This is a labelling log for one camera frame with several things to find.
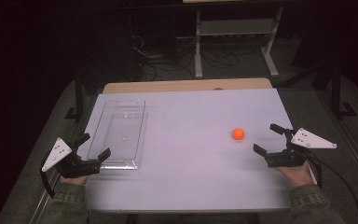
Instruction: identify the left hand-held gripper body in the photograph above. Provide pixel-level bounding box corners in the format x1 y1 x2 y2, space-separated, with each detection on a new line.
41 137 103 179

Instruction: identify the right gripper long black cable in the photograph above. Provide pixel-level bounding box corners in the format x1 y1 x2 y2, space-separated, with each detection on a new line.
309 153 358 224

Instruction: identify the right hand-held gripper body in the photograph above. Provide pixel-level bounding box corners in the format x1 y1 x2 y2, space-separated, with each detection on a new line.
264 127 337 169

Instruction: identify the clear plastic tray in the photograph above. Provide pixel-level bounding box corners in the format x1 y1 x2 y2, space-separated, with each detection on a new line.
87 99 149 171

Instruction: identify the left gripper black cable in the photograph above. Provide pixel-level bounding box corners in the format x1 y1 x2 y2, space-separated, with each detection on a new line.
39 152 58 200

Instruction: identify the right gripper short black cable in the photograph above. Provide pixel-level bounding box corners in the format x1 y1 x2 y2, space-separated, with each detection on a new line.
306 153 324 189

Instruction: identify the black metal stand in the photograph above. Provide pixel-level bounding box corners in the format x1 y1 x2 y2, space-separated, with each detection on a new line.
64 73 86 123
330 62 358 120

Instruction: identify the metal floor rail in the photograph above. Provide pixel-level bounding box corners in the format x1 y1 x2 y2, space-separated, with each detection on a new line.
29 124 90 224
320 91 358 188

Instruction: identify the person's right hand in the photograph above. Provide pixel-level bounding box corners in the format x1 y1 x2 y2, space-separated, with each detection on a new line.
275 161 315 189

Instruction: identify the tan wooden table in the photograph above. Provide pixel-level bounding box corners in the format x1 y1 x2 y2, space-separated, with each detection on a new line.
102 77 273 94

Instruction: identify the orange ball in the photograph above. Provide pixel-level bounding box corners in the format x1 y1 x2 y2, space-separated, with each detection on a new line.
232 127 245 141

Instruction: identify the white metal desk frame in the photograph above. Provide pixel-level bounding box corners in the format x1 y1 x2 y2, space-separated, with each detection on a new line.
194 6 285 79

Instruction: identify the bundle of floor cables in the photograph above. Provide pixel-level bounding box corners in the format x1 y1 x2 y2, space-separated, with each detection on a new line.
130 34 241 82

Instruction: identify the person's left hand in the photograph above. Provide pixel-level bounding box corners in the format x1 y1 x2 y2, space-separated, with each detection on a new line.
59 174 90 187

